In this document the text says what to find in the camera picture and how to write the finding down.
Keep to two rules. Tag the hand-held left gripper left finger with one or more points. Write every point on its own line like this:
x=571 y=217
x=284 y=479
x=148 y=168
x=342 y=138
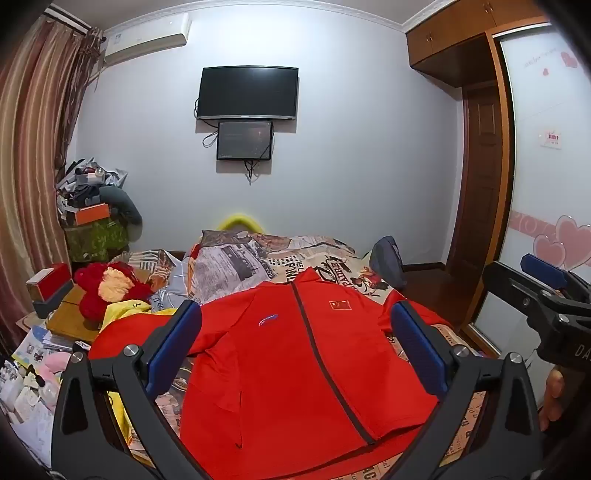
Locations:
x=178 y=337

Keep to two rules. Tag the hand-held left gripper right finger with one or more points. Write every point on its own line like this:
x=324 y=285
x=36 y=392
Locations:
x=421 y=346

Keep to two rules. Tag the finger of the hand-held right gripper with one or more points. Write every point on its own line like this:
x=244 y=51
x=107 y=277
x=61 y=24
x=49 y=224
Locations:
x=542 y=269
x=512 y=288

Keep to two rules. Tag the red zip jacket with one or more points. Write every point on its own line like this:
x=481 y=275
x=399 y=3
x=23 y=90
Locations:
x=286 y=369

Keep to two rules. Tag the person's right hand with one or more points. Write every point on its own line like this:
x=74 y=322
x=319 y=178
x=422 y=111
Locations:
x=551 y=397

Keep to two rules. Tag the light blue checked cloth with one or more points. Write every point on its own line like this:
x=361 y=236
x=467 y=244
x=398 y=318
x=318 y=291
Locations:
x=173 y=288

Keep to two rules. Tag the yellow fleece blanket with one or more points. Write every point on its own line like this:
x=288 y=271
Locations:
x=122 y=314

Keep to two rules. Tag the newspaper print pillow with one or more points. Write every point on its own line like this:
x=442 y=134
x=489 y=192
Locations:
x=231 y=263

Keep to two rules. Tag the grey backpack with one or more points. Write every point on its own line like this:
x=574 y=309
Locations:
x=387 y=261

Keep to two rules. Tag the red plush toy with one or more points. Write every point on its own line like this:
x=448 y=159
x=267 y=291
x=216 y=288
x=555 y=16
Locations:
x=99 y=288

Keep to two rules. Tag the brown wooden door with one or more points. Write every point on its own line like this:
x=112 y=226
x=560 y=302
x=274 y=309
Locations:
x=480 y=184

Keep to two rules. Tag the wooden bedside table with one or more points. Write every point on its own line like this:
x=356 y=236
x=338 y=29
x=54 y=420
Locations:
x=69 y=318

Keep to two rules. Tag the green patterned cloth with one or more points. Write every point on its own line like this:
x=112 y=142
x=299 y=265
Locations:
x=97 y=240

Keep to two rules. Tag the newspaper print bed sheet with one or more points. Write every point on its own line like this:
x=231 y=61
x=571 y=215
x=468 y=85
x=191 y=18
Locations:
x=323 y=265

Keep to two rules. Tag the pink plush toy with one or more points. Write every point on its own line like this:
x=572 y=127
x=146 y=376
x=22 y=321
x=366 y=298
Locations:
x=53 y=362

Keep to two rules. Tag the dark grey box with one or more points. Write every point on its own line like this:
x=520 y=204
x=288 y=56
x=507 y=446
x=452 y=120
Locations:
x=53 y=304

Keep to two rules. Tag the small door sticker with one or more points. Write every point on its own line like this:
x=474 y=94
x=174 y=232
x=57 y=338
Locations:
x=551 y=139

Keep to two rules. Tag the yellow rounded object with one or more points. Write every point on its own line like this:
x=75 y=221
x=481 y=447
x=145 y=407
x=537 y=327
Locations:
x=240 y=220

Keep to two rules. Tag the red box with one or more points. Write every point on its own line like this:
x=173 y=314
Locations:
x=51 y=279

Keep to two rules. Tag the grey cushion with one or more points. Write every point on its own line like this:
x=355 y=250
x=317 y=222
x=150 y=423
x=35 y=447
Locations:
x=124 y=205

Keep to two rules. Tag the orange box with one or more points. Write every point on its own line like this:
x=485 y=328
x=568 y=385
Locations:
x=91 y=214

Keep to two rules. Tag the pile of papers and books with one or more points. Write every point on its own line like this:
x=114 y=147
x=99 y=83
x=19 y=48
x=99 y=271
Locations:
x=27 y=406

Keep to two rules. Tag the pile of clutter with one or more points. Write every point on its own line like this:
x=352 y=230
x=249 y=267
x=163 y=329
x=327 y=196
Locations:
x=81 y=182

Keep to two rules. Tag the small black monitor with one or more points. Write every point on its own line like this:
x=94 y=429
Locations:
x=244 y=141

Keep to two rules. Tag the brown striped curtain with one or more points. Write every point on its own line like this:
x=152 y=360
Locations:
x=32 y=138

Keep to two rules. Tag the white air conditioner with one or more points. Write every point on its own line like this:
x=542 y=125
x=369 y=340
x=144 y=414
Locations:
x=143 y=39

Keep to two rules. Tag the black wall television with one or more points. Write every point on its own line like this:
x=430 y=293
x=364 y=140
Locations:
x=248 y=92

